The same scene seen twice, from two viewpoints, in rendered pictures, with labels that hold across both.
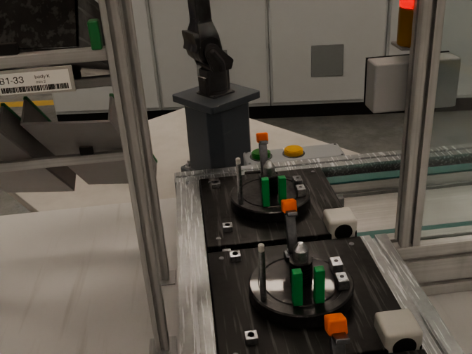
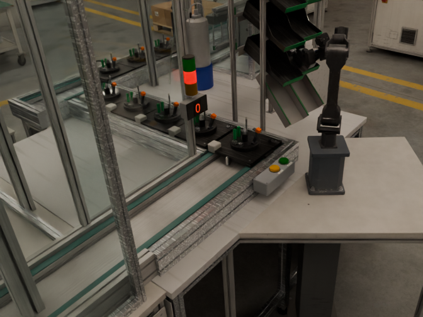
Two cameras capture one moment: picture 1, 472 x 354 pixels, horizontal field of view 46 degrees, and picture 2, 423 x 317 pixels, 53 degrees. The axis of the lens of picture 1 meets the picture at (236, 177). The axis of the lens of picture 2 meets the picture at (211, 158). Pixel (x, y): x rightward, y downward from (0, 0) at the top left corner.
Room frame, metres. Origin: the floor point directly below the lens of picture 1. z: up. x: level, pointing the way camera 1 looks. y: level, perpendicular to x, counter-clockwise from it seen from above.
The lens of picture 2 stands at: (1.97, -1.31, 1.95)
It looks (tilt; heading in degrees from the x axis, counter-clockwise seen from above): 32 degrees down; 137
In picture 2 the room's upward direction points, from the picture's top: 4 degrees counter-clockwise
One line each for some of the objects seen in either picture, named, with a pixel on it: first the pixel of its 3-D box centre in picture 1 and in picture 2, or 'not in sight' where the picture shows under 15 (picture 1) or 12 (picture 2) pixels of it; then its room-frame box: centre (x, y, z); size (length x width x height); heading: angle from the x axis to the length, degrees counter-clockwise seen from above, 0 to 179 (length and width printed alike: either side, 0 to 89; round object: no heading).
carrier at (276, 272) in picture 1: (300, 267); (201, 121); (0.59, -0.08, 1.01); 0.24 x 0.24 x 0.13; 4
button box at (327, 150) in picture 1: (293, 166); (274, 175); (1.07, -0.13, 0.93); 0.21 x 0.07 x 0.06; 94
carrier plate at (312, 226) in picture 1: (270, 206); (245, 145); (0.85, -0.06, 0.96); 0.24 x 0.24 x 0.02; 4
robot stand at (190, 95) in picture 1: (218, 133); (325, 165); (1.21, 0.03, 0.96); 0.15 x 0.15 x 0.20; 41
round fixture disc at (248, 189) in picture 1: (270, 197); (244, 142); (0.85, -0.06, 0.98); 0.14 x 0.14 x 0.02
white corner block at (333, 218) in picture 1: (339, 225); (214, 146); (0.76, -0.16, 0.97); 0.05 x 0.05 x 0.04; 4
